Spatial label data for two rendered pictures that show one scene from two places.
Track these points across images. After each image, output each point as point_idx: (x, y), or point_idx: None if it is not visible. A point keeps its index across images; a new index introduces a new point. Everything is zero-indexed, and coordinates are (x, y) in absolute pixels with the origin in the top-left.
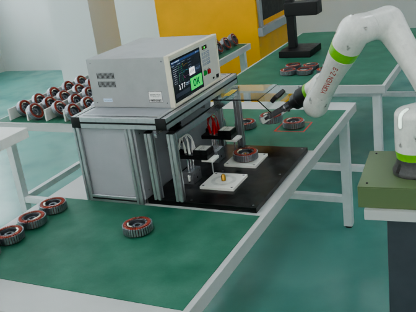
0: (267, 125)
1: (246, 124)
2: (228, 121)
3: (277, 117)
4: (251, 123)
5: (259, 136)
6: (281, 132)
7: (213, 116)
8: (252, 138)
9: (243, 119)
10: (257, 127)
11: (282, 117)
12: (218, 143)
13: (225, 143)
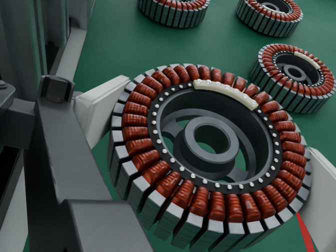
0: (335, 153)
1: (269, 75)
2: (311, 42)
3: (149, 202)
4: (290, 90)
5: (208, 145)
6: (284, 237)
7: (326, 12)
8: (181, 126)
9: (310, 62)
10: (300, 122)
11: (235, 246)
12: (117, 35)
13: (54, 42)
